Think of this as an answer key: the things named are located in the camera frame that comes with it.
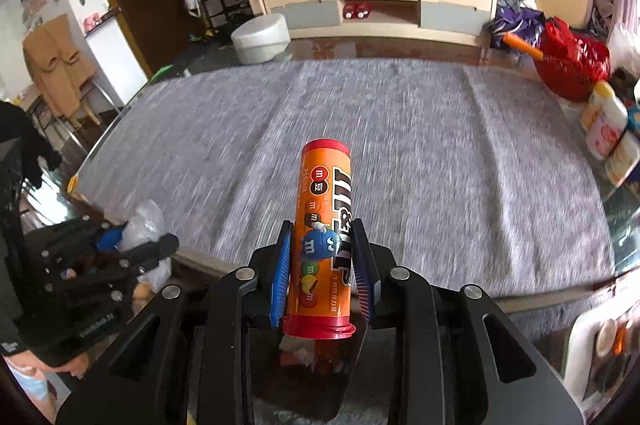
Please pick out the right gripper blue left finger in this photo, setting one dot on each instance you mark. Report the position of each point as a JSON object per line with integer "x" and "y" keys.
{"x": 183, "y": 336}

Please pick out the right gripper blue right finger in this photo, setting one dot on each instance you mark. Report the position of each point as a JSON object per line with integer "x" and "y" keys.
{"x": 458, "y": 358}

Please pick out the clear plastic bag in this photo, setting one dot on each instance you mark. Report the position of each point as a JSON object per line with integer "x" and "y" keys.
{"x": 147, "y": 225}

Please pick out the orange candy tube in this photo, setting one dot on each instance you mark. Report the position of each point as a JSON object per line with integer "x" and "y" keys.
{"x": 319, "y": 293}

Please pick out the person left hand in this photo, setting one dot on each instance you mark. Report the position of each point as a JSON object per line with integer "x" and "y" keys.
{"x": 74, "y": 360}

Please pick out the brown hanging coat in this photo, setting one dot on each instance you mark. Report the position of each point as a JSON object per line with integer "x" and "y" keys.
{"x": 57, "y": 66}

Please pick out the white bottle cream label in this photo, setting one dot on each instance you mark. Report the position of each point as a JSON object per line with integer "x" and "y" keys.
{"x": 623, "y": 159}

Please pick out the white bottle yellow cap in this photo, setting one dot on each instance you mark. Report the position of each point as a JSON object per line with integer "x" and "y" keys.
{"x": 599, "y": 94}

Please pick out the red plastic basket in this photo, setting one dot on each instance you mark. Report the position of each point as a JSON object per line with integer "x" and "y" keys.
{"x": 573, "y": 63}

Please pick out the white round stool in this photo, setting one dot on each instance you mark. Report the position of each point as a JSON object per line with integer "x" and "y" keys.
{"x": 261, "y": 39}

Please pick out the purple fabric bag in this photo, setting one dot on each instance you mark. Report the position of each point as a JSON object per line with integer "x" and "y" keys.
{"x": 526, "y": 23}

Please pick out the beige tv cabinet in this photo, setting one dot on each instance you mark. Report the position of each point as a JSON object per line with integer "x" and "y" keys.
{"x": 452, "y": 21}

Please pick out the orange handle stick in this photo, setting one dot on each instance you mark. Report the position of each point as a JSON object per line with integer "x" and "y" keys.
{"x": 517, "y": 43}

